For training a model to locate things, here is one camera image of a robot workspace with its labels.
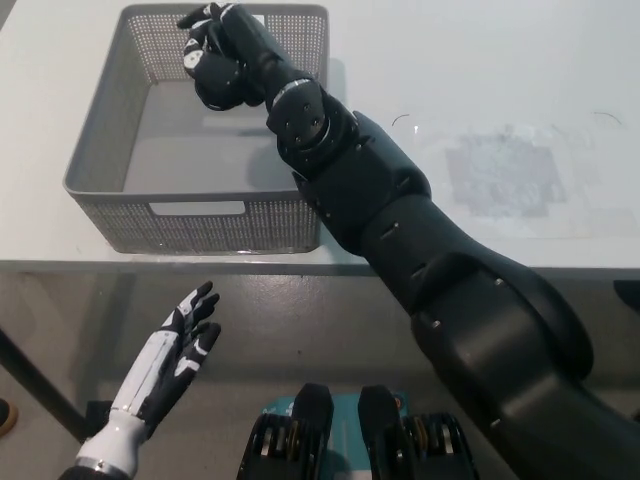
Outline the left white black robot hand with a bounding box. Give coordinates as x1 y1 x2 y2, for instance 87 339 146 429
110 281 222 432

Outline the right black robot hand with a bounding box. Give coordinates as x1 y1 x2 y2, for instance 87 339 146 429
177 2 290 105

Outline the black table leg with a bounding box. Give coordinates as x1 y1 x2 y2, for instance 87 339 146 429
0 327 87 444

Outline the grey perforated plastic basket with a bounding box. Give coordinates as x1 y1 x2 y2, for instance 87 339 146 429
63 3 330 255

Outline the brown shoe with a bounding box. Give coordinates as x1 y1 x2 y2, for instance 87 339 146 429
0 398 19 437

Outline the black teal robot body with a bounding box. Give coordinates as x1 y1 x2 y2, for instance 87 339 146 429
237 383 476 480

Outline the dark object under table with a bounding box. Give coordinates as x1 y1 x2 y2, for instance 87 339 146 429
613 279 640 314

